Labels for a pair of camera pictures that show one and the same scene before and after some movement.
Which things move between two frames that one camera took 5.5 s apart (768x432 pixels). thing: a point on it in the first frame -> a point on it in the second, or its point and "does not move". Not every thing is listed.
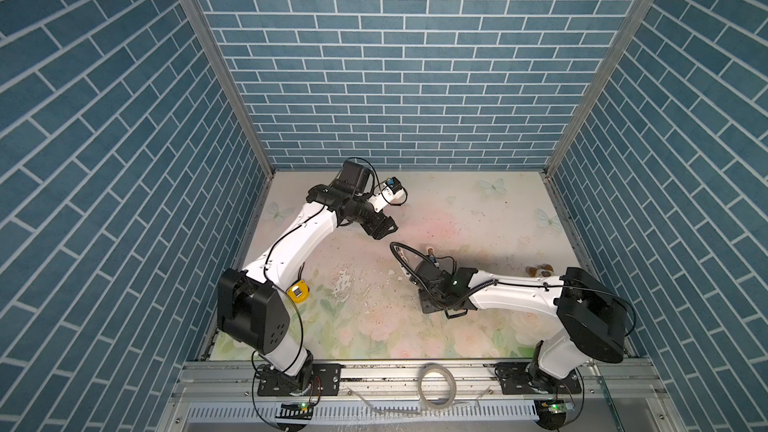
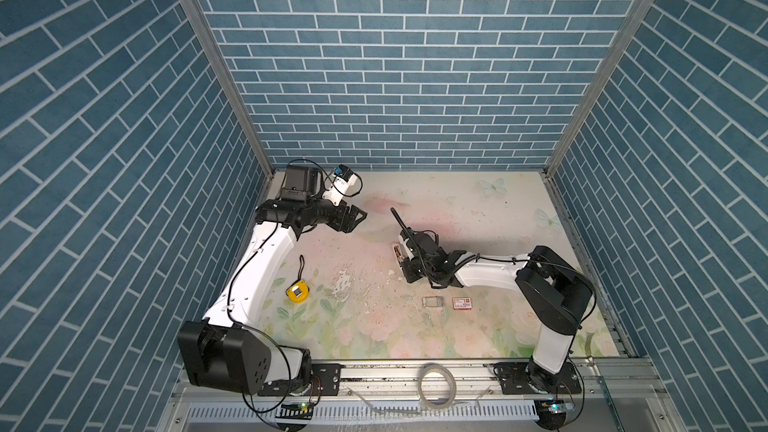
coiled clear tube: [442, 368] does not move
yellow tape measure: [299, 291] does not move
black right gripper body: [431, 303] -> [413, 270]
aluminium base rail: [422, 396] does not move
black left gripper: [378, 225] -> [346, 224]
